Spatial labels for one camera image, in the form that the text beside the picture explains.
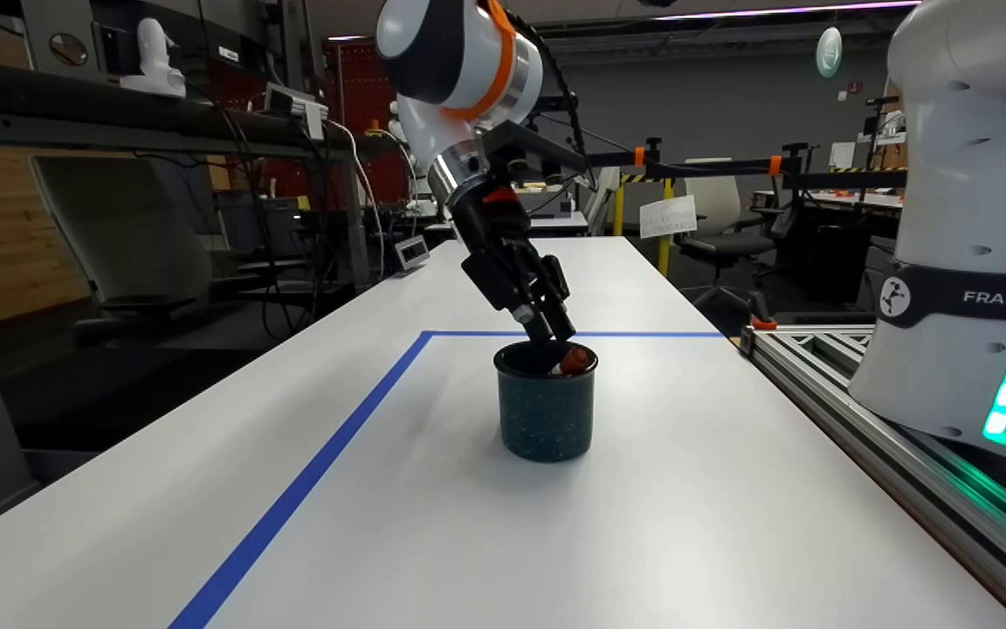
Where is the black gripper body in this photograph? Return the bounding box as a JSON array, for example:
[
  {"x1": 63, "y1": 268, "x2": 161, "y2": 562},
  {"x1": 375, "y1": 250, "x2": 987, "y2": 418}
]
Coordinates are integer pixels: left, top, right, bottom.
[{"x1": 453, "y1": 185, "x2": 571, "y2": 315}]

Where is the orange capped sharpie marker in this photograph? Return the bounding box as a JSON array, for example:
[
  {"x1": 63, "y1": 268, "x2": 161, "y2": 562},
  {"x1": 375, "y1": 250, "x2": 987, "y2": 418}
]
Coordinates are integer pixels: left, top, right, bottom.
[{"x1": 558, "y1": 345, "x2": 593, "y2": 378}]

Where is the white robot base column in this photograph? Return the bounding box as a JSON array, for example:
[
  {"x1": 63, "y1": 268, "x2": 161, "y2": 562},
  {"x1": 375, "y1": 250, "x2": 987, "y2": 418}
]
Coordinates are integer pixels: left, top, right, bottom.
[{"x1": 848, "y1": 0, "x2": 1006, "y2": 458}]

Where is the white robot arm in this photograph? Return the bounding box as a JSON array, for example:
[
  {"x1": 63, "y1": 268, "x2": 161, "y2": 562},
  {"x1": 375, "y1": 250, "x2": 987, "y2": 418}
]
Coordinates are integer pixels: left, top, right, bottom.
[{"x1": 375, "y1": 0, "x2": 572, "y2": 345}]

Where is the dark teal enamel mug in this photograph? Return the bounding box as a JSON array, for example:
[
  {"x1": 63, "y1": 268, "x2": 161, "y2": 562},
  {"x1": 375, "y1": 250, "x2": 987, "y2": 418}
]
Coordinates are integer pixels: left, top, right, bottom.
[{"x1": 493, "y1": 342, "x2": 597, "y2": 460}]

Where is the white paper sign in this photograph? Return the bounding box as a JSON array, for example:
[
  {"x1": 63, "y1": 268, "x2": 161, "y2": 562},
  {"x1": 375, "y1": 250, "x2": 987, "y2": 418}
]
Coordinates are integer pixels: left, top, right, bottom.
[{"x1": 638, "y1": 195, "x2": 700, "y2": 236}]

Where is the black horizontal boom bar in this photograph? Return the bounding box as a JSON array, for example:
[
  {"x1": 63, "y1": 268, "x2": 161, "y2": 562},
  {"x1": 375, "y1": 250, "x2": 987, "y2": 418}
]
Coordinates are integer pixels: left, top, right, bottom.
[{"x1": 530, "y1": 140, "x2": 907, "y2": 187}]

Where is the black office chair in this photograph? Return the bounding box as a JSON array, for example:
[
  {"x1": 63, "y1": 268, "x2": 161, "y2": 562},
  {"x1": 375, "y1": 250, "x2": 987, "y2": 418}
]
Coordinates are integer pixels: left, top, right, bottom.
[{"x1": 677, "y1": 175, "x2": 776, "y2": 274}]

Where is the blue tape line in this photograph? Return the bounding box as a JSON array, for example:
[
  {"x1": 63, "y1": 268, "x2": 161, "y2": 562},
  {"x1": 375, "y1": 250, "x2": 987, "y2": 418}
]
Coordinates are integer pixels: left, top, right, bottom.
[{"x1": 166, "y1": 329, "x2": 726, "y2": 629}]

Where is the aluminium extrusion rail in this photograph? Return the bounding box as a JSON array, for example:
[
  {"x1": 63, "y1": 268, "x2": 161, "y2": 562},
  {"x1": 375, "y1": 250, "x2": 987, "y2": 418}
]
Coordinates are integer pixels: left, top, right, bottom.
[{"x1": 739, "y1": 326, "x2": 1006, "y2": 606}]

